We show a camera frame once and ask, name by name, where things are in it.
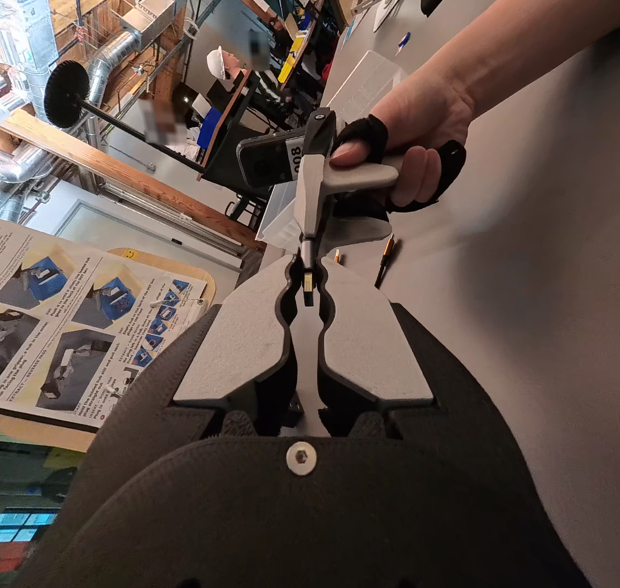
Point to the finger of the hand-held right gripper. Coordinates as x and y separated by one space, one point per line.
312 195

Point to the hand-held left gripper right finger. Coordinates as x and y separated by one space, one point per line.
373 346

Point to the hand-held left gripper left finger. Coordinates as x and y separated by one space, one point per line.
237 346

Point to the person's right forearm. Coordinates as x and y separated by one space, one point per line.
533 31

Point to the person's right hand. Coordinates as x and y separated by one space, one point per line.
426 108

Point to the black panel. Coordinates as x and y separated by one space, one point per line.
232 137

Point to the instruction poster board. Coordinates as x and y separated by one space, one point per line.
72 307

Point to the silver ventilation duct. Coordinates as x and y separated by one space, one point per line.
111 55

